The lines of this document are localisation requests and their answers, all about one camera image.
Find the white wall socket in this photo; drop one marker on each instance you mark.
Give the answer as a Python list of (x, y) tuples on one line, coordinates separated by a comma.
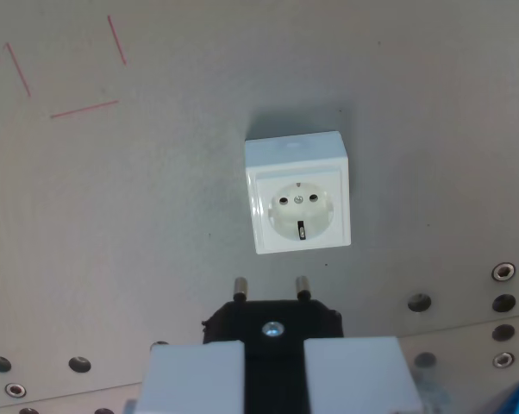
[(300, 207)]

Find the black plug with metal pins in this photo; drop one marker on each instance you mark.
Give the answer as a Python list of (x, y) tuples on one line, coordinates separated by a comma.
[(274, 358)]

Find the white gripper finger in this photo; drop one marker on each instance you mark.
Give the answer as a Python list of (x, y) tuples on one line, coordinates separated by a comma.
[(354, 375), (195, 379)]

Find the blue plastic block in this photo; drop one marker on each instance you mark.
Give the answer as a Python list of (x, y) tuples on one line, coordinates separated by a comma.
[(518, 399)]

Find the silver hex socket screw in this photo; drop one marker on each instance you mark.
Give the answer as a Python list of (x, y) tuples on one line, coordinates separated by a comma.
[(503, 271), (15, 390), (503, 360)]

